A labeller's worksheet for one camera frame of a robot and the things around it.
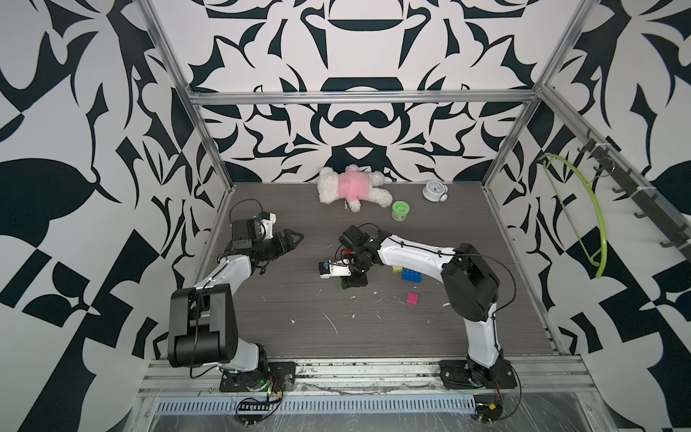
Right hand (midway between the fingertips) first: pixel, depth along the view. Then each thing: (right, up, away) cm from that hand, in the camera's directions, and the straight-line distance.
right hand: (343, 271), depth 90 cm
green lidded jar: (+22, +21, +16) cm, 34 cm away
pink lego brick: (+22, -8, -3) cm, 24 cm away
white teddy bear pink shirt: (+4, +30, +18) cm, 35 cm away
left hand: (-16, +12, +1) cm, 20 cm away
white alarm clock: (+38, +28, +24) cm, 53 cm away
